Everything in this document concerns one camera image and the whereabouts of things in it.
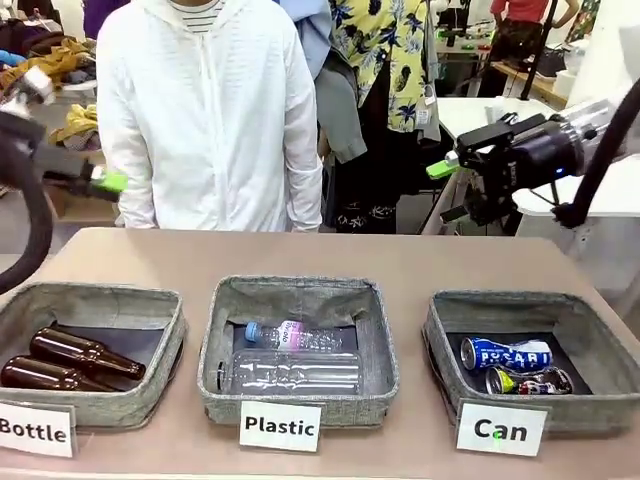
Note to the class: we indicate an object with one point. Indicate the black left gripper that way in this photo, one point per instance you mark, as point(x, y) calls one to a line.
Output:
point(62, 167)

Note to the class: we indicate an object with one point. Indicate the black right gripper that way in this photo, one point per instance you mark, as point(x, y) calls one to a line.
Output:
point(545, 150)

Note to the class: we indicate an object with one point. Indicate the brown glass beer bottle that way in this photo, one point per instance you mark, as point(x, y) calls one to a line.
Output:
point(75, 350)
point(40, 375)

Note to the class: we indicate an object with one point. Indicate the blue Pocari Sweat can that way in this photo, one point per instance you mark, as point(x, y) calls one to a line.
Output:
point(505, 354)

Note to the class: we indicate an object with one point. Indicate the crushed black Pepsi can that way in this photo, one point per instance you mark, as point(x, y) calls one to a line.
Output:
point(535, 382)

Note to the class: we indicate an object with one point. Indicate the pink-label blue-cap plastic bottle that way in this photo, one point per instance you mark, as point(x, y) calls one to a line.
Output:
point(295, 334)

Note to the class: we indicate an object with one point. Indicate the person's right forearm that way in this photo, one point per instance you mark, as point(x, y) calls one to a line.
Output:
point(135, 200)

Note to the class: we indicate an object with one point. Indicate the person's left forearm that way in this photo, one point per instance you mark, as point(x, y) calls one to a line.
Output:
point(305, 190)

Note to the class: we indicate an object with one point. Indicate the grey fabric plastic basket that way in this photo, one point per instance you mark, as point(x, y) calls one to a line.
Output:
point(295, 300)

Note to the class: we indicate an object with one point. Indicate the grey fabric bottle basket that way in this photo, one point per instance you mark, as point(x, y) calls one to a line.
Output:
point(100, 405)

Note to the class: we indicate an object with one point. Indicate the white Can label sign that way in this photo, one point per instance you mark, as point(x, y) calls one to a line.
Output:
point(500, 429)

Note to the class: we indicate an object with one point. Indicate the grey fabric can basket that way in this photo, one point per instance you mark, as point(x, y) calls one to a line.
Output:
point(575, 415)

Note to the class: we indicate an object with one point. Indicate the wooden box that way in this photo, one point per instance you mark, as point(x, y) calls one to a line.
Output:
point(70, 210)

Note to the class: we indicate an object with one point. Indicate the white background table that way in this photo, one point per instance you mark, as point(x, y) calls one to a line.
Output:
point(470, 115)

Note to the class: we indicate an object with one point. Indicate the crumpled yellow cloth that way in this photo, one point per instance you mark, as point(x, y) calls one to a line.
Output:
point(82, 122)

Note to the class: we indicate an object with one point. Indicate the white price tag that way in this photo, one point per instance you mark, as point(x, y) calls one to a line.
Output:
point(426, 120)

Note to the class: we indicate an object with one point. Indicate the person in white jacket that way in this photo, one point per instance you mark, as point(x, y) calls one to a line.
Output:
point(210, 125)

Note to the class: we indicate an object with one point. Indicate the pile of mixed clothes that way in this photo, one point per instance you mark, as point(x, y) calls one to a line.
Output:
point(65, 62)

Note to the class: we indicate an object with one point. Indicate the grey hanging jacket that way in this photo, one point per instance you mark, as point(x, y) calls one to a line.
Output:
point(342, 120)

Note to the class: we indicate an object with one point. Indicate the yellow floral hanging shirt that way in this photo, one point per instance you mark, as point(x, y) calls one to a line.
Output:
point(385, 50)

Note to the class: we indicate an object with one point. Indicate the person in red shirt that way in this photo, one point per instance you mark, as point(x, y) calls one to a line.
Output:
point(520, 30)

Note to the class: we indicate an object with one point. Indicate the light blue hanging garment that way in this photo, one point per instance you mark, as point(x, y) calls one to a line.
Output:
point(312, 35)

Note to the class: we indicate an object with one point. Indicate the white Bottle label sign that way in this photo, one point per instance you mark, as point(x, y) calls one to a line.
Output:
point(35, 429)

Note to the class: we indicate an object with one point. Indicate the large clear plastic bottle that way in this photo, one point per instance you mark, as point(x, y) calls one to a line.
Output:
point(290, 375)

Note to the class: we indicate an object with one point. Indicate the white Plastic label sign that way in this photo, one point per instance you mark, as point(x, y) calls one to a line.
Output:
point(280, 425)

